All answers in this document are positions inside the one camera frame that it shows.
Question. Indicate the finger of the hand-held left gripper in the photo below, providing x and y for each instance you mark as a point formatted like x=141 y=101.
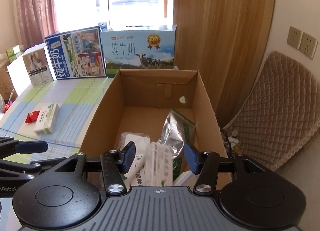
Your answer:
x=15 y=168
x=32 y=147

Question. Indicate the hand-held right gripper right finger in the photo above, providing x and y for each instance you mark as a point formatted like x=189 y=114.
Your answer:
x=190 y=157

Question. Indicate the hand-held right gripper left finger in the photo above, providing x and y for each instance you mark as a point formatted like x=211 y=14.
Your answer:
x=128 y=157

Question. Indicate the green white spray box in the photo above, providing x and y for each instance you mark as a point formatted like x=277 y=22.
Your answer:
x=140 y=178

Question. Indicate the white ointment box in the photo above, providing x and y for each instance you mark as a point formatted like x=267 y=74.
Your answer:
x=161 y=166

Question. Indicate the green leaf foil bag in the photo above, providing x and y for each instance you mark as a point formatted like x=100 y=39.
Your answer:
x=175 y=130

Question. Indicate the red snack packet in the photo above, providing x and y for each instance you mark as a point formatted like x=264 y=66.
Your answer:
x=32 y=117

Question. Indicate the long white medicine box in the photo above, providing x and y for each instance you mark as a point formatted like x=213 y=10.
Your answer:
x=46 y=118

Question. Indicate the brown cardboard box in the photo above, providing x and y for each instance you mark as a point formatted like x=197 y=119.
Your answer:
x=6 y=83

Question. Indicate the small white product box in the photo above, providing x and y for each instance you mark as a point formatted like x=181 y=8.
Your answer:
x=37 y=68

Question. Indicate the small green box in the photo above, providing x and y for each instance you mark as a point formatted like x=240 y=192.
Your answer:
x=15 y=52

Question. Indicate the quilted beige chair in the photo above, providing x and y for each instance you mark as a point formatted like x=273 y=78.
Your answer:
x=275 y=105

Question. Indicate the blue cartoon milk carton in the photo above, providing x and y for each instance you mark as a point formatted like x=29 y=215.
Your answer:
x=75 y=53

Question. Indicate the green pasture milk carton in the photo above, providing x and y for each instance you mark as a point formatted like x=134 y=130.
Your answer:
x=137 y=48

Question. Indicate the wooden cabinet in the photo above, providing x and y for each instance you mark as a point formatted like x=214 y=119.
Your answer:
x=220 y=33

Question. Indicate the pink curtain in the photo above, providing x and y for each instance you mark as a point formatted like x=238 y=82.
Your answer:
x=37 y=3

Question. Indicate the beige wall socket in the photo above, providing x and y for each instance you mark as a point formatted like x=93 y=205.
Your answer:
x=308 y=45
x=294 y=37

